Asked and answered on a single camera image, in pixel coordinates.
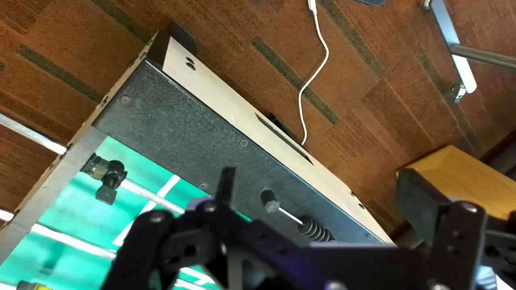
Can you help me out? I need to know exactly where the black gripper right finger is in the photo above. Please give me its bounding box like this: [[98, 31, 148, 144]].
[[395, 170, 449, 244]]

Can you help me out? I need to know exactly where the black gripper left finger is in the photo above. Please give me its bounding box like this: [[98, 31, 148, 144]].
[[214, 168, 237, 207]]

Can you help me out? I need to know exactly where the rod with spring bumper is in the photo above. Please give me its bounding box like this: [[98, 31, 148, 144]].
[[259, 191, 333, 242]]

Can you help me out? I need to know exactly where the football table cabinet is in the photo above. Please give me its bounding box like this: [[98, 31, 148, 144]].
[[0, 34, 388, 290]]

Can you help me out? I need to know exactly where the black foosball player figure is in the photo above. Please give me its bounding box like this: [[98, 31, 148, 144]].
[[80, 155, 127, 205]]

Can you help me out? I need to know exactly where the yellow foosball player figure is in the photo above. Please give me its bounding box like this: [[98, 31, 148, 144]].
[[16, 281, 51, 290]]

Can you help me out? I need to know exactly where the wooden rod handle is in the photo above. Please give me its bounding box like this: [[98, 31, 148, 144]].
[[396, 146, 516, 220]]

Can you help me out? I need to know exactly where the metal chair leg frame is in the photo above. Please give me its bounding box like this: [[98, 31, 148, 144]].
[[420, 0, 516, 104]]

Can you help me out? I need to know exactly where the white cable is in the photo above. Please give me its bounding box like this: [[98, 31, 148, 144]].
[[296, 0, 330, 149]]

